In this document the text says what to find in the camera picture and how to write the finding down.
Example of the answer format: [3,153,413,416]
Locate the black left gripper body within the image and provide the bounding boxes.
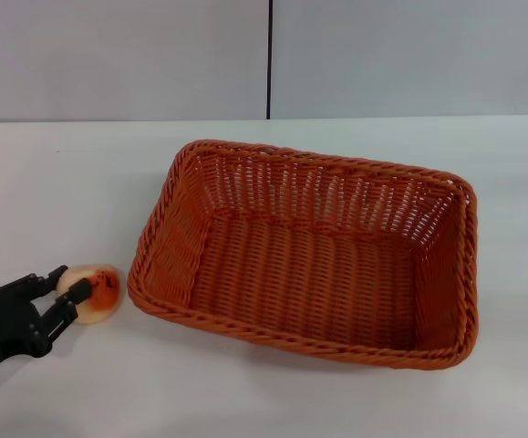
[0,282,49,361]

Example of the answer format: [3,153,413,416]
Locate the round bun with orange topping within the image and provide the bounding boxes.
[57,264,123,326]

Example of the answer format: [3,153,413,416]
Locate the orange woven rectangular basket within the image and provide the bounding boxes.
[126,138,480,373]

